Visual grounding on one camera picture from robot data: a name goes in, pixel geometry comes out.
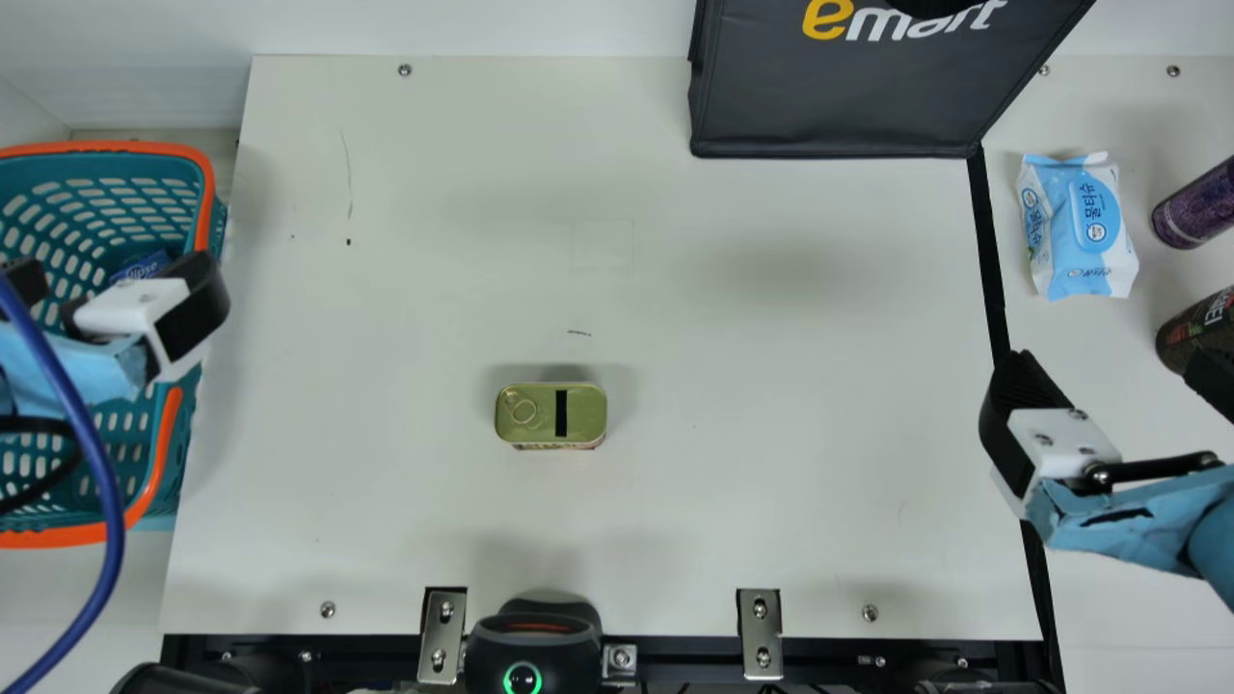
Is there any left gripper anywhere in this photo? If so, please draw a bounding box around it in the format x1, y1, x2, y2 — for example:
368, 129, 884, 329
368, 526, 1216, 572
0, 251, 232, 421

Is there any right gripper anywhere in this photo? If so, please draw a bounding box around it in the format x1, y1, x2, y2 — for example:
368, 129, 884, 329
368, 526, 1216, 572
979, 349, 1234, 614

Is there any gold rectangular tin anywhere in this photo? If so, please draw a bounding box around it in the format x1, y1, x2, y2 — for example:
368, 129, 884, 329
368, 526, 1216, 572
495, 383, 608, 451

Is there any teal shopping basket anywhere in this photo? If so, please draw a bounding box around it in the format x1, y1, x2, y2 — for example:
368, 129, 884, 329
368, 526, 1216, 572
0, 141, 229, 550

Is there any small blue box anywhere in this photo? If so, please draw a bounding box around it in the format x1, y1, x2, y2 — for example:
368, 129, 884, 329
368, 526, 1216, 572
111, 251, 174, 287

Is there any dark coffee bottle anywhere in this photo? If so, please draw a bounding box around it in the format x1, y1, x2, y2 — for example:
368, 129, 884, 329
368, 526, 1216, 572
1155, 284, 1234, 379

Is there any black strip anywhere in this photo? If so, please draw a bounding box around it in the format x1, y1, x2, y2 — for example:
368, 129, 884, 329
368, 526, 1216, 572
967, 145, 1066, 694

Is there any pale blue wipes pack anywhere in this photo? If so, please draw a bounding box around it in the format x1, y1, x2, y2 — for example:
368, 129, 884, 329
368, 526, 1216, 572
1016, 151, 1140, 303

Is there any purple bottle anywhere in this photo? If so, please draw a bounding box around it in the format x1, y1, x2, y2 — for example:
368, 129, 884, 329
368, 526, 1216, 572
1151, 154, 1234, 251

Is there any dark grey bag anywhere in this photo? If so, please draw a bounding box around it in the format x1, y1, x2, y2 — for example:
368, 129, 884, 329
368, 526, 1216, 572
687, 0, 1097, 159

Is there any black device with green light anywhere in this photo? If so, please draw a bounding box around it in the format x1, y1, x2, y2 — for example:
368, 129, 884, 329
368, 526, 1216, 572
465, 600, 604, 694

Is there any black cable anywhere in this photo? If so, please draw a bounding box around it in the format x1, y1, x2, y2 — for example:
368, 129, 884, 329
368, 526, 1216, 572
0, 414, 84, 517

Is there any blue cable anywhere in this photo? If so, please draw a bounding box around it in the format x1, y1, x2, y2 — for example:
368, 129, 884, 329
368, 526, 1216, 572
0, 275, 127, 694

